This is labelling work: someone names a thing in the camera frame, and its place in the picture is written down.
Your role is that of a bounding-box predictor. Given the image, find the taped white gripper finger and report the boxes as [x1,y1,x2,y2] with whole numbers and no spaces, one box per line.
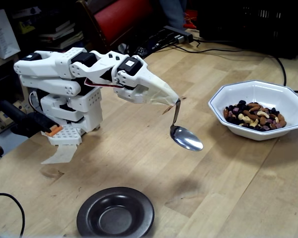
[147,86,176,106]
[115,64,179,104]

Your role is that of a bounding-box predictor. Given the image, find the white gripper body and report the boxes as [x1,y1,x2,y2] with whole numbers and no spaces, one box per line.
[112,56,149,104]

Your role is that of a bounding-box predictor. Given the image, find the bent metal spoon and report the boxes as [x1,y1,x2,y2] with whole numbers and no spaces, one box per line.
[169,98,204,152]

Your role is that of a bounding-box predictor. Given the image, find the mixed nuts and raisins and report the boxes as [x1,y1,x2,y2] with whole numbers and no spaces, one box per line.
[223,100,288,131]

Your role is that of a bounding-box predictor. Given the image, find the white octagonal bowl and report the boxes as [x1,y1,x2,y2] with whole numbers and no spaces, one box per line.
[208,79,298,141]

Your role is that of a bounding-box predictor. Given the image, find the dark brown plate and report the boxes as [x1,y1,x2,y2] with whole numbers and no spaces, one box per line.
[76,186,155,238]

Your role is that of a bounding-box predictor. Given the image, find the beige masking tape wrap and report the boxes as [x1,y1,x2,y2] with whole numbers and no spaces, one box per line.
[144,74,179,106]

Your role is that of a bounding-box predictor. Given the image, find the black power adapter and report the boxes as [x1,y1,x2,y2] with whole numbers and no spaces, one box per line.
[133,34,169,60]

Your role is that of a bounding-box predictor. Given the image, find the red padded chair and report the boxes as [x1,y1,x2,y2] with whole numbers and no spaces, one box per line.
[75,0,164,50]

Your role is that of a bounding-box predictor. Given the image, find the thin paperback book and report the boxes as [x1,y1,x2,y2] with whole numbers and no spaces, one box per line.
[46,31,84,50]

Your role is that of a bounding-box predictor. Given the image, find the blue jeans leg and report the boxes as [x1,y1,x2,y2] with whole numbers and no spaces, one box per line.
[158,0,187,29]

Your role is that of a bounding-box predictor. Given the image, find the thick paperback book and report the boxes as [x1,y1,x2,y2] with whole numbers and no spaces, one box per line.
[38,21,75,41]

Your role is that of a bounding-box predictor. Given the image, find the beige masking tape strip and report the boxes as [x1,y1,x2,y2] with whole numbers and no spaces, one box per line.
[41,143,78,165]

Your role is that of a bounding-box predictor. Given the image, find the yellow labelled box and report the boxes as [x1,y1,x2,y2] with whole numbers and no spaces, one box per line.
[18,21,37,35]

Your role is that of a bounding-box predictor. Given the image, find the black clamp orange pad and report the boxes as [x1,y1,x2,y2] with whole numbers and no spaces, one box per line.
[0,100,63,138]

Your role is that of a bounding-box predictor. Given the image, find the black plastic crate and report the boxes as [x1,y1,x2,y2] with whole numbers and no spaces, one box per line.
[198,0,298,60]

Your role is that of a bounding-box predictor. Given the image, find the light wooden shelf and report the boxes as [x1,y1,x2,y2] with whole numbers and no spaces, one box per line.
[0,54,28,100]

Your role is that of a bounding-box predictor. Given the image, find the white cardboard box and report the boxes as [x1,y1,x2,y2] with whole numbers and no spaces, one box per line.
[0,9,21,60]

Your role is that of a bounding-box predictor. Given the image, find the thin black cable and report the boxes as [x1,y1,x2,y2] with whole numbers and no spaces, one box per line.
[192,38,284,54]

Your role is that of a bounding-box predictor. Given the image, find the long black cable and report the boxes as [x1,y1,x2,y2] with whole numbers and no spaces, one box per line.
[172,44,298,94]

